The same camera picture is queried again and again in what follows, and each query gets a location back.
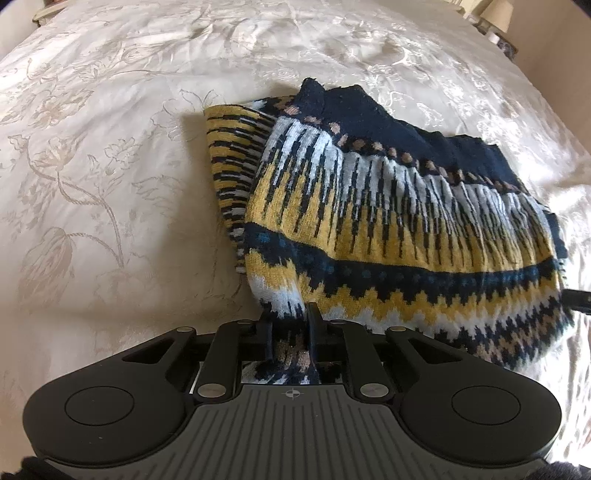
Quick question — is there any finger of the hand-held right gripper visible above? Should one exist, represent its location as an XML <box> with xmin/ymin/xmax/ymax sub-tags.
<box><xmin>561</xmin><ymin>290</ymin><xmax>591</xmax><ymax>315</ymax></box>

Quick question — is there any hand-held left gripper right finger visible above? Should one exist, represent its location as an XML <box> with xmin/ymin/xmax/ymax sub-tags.
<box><xmin>307</xmin><ymin>302</ymin><xmax>467</xmax><ymax>400</ymax></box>

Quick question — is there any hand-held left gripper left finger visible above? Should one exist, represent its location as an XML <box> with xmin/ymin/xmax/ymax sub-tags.
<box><xmin>122</xmin><ymin>316</ymin><xmax>278</xmax><ymax>398</ymax></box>

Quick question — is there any navy yellow patterned knit sweater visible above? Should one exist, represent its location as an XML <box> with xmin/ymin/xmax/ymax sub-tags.
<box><xmin>203</xmin><ymin>78</ymin><xmax>575</xmax><ymax>386</ymax></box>

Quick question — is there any white embroidered bedspread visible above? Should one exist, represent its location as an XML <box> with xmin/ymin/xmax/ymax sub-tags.
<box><xmin>0</xmin><ymin>0</ymin><xmax>591</xmax><ymax>462</ymax></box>

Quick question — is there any cream shade table lamp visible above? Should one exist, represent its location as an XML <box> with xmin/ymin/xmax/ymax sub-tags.
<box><xmin>482</xmin><ymin>0</ymin><xmax>514</xmax><ymax>35</ymax></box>

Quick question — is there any cream bedside nightstand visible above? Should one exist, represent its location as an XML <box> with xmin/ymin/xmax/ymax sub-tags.
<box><xmin>31</xmin><ymin>0</ymin><xmax>63</xmax><ymax>21</ymax></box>

